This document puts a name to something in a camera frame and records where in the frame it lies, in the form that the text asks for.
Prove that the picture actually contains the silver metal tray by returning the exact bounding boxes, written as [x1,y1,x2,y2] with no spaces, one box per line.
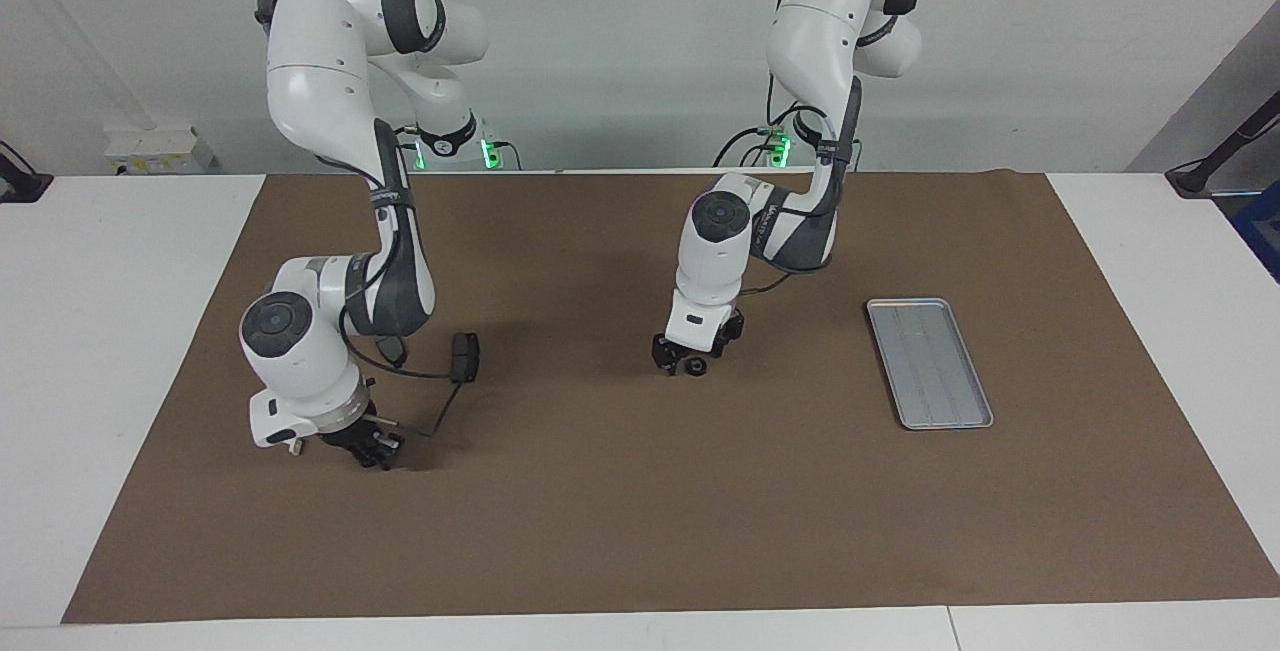
[866,298,995,431]

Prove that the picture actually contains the brown table mat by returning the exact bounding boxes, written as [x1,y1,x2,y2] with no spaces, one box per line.
[62,171,1280,624]

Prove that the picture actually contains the white power socket box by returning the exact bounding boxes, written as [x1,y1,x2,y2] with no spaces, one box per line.
[105,126,214,175]

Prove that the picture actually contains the black table clamp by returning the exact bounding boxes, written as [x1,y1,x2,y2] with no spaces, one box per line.
[0,141,53,204]

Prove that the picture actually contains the blue box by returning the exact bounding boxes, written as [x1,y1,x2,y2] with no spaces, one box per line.
[1232,181,1280,282]

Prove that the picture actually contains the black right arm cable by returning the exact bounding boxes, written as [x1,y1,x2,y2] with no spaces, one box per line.
[338,156,473,438]

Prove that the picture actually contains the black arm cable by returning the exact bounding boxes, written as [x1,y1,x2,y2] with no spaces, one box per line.
[740,71,863,297]
[338,156,473,438]

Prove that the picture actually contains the black left base cable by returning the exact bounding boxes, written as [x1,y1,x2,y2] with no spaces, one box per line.
[713,126,791,169]

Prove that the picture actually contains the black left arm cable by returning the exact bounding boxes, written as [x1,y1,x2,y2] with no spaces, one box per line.
[740,71,863,297]

